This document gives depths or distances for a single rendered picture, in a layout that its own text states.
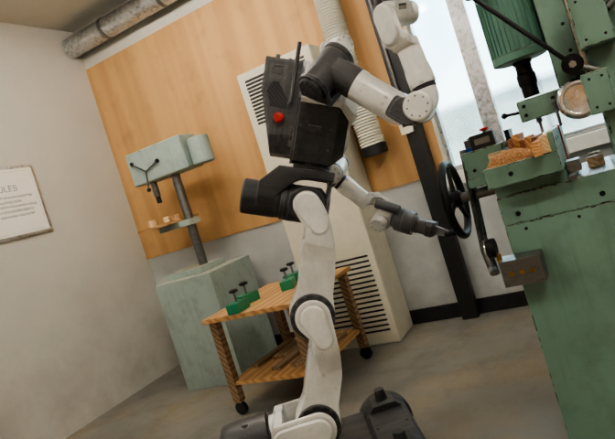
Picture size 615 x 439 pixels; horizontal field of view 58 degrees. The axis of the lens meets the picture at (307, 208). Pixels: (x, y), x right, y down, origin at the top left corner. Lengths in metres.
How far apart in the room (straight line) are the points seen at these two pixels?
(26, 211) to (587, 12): 3.29
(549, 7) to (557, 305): 0.91
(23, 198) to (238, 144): 1.41
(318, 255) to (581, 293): 0.79
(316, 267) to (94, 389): 2.58
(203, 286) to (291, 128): 1.95
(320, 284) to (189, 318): 1.95
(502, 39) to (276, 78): 0.73
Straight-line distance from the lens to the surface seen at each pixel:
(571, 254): 1.84
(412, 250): 3.49
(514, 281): 1.79
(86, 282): 4.13
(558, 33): 1.95
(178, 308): 3.65
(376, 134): 3.28
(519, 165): 1.71
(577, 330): 1.91
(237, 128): 3.87
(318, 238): 1.72
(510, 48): 1.94
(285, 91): 1.72
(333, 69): 1.56
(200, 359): 3.68
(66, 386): 3.95
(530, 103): 1.97
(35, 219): 3.98
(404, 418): 1.98
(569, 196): 1.80
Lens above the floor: 1.00
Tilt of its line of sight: 2 degrees down
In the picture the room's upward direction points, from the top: 17 degrees counter-clockwise
